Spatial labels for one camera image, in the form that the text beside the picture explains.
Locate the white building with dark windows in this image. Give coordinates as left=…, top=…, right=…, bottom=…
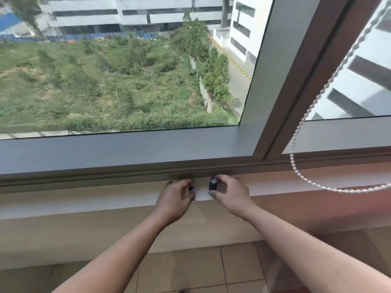
left=305, top=0, right=391, bottom=121

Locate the white beaded blind cord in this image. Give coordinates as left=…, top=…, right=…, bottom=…
left=289, top=0, right=391, bottom=193

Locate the person's left hand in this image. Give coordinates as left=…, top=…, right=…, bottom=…
left=154, top=179, right=196, bottom=227

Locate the person's right forearm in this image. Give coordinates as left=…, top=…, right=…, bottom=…
left=242, top=205, right=391, bottom=293

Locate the grey boundary wall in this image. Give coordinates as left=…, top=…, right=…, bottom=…
left=189, top=56, right=214, bottom=114

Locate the white window sill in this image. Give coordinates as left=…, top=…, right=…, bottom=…
left=0, top=166, right=391, bottom=221

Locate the white multi-storey building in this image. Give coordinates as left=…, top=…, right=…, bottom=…
left=37, top=0, right=275, bottom=70

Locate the row of green trees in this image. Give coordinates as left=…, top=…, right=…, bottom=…
left=171, top=12, right=236, bottom=104

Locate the person's left forearm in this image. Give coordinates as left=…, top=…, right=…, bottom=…
left=51, top=212, right=168, bottom=293

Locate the grey aluminium window frame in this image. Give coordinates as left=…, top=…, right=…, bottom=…
left=0, top=0, right=391, bottom=196

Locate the person's right hand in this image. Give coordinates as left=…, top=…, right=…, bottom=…
left=209, top=175, right=256, bottom=221

